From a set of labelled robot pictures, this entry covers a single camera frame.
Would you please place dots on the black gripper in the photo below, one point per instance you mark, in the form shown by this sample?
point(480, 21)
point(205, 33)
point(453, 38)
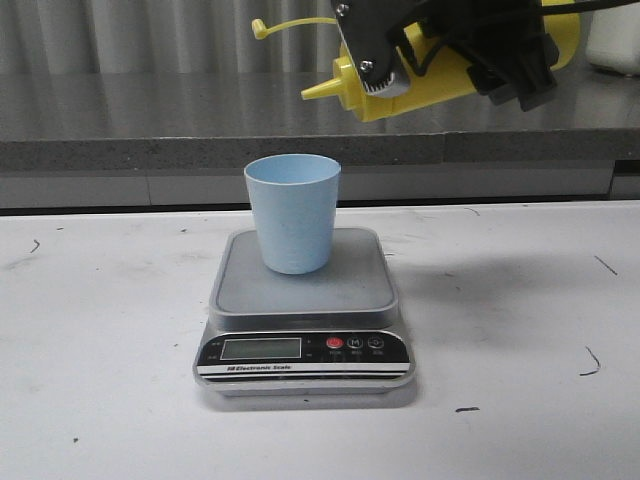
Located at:
point(510, 52)

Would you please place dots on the silver digital kitchen scale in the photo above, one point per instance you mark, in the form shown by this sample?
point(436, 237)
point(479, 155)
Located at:
point(330, 339)

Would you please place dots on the white container in background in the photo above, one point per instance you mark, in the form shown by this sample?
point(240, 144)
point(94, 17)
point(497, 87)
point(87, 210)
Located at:
point(613, 40)

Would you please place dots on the yellow squeeze bottle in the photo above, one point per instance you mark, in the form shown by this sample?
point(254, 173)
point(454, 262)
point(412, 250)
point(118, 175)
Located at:
point(445, 80)

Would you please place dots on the grey stone counter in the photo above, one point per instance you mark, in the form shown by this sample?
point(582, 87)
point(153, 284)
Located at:
point(148, 141)

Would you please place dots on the light blue plastic cup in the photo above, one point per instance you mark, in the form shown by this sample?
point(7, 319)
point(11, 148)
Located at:
point(293, 199)

